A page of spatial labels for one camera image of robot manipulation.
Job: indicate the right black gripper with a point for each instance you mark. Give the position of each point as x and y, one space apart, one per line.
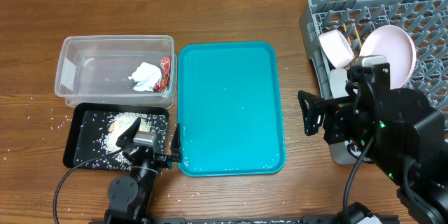
336 109

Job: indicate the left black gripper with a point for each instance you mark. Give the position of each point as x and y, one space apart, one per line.
166 160

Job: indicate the grey-white bowl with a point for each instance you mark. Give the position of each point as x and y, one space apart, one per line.
337 81

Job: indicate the red snack wrapper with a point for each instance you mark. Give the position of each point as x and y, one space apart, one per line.
163 83

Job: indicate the pink bowl with rice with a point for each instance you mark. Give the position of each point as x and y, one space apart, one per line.
336 48

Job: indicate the white tissue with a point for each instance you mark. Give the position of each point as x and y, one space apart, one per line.
146 77

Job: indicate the wooden chopstick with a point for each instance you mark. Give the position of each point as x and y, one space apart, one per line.
347 33
357 36

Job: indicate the white round plate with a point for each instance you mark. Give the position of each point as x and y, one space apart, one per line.
396 45

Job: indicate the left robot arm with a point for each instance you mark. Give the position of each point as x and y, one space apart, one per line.
130 195

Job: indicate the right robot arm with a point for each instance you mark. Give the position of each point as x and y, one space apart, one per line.
400 132

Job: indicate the grey dishwasher rack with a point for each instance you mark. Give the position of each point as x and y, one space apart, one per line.
425 21

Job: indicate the pile of spilled rice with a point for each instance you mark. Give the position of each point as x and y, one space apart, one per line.
118 125

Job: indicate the black square tray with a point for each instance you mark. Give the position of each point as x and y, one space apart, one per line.
89 125

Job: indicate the teal plastic tray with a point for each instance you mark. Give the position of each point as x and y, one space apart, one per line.
229 110

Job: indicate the clear plastic bin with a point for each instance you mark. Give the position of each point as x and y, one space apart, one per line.
100 69

